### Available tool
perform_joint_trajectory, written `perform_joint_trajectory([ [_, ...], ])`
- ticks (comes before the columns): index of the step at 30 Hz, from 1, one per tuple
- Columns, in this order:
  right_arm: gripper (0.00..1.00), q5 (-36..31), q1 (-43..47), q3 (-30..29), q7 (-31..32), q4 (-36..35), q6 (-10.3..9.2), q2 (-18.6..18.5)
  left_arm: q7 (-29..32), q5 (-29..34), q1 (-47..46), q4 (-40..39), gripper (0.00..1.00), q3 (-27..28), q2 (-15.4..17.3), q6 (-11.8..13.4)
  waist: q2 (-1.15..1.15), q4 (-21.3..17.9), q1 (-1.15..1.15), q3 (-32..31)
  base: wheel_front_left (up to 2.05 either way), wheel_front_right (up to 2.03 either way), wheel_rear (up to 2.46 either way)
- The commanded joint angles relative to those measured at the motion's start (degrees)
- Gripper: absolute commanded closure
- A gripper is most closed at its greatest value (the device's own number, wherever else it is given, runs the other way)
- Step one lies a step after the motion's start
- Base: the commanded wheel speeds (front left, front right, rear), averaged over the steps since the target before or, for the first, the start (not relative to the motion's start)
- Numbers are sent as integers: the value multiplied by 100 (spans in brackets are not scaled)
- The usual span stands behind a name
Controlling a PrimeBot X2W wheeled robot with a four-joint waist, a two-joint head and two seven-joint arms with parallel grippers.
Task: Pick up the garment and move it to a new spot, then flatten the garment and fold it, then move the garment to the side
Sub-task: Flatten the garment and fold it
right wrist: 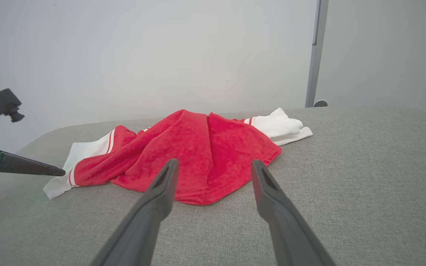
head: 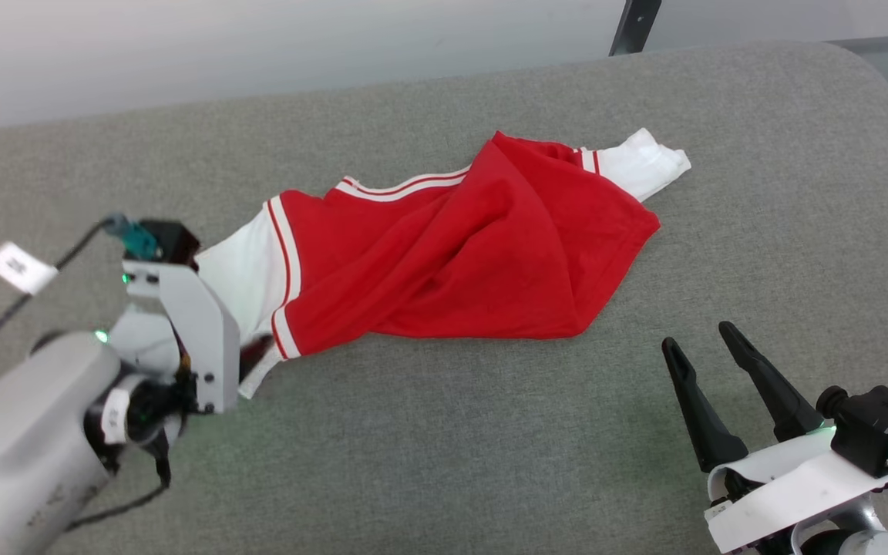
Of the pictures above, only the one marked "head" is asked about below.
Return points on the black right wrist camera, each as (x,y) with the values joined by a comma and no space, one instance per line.
(876,428)

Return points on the grey fabric sofa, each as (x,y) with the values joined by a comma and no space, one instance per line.
(444,462)

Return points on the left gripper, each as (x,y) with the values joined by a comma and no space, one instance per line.
(209,347)

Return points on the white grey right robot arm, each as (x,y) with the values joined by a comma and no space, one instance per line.
(852,544)

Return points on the red and white shirt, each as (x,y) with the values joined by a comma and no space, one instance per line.
(452,254)

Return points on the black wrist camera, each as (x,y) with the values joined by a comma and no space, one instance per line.
(876,428)
(174,240)

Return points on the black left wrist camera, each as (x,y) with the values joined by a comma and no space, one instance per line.
(174,240)

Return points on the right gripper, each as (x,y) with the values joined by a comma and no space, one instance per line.
(791,486)

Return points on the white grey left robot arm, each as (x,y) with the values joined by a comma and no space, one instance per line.
(20,447)

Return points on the dark metal post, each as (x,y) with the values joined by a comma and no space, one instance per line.
(633,27)

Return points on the teal left camera connector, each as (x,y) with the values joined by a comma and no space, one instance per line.
(134,235)

